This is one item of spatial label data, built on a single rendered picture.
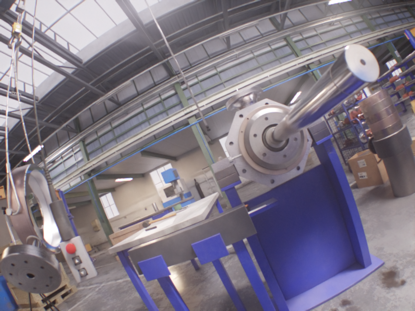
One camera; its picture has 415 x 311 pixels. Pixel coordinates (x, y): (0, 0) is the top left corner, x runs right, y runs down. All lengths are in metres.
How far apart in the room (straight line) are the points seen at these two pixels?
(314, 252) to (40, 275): 1.46
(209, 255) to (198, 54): 8.50
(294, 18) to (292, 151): 9.60
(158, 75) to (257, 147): 8.21
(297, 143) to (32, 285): 1.23
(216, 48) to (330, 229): 8.35
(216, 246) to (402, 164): 1.96
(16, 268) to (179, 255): 0.69
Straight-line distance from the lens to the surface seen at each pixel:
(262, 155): 1.05
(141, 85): 9.21
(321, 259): 1.58
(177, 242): 1.01
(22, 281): 0.76
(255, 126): 1.07
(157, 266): 1.08
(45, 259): 0.66
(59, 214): 0.66
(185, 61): 9.02
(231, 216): 0.94
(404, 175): 2.42
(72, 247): 0.64
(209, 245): 0.97
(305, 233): 1.46
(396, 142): 2.29
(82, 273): 0.66
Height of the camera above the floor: 1.02
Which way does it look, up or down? 7 degrees up
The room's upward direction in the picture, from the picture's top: 25 degrees counter-clockwise
